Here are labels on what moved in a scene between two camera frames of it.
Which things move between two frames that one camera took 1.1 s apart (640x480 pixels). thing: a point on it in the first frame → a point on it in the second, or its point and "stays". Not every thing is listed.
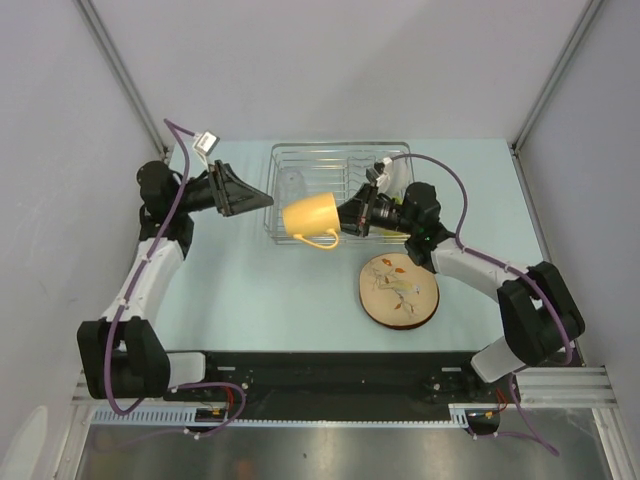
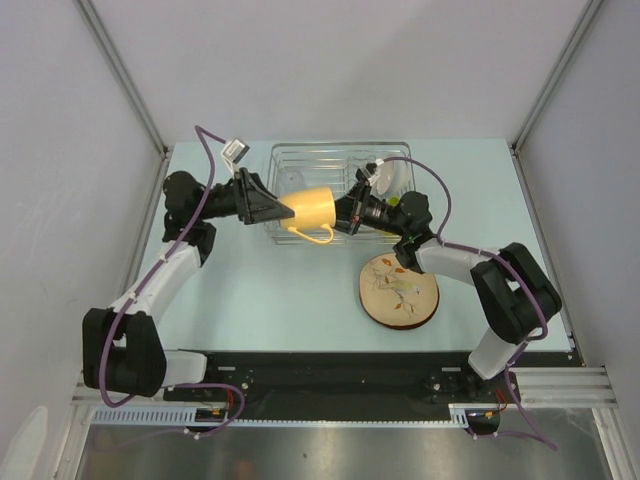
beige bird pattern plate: x=396 y=293 stays
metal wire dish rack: x=332 y=168 → x=338 y=237
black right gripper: x=356 y=214 stays
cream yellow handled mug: x=310 y=218 stays
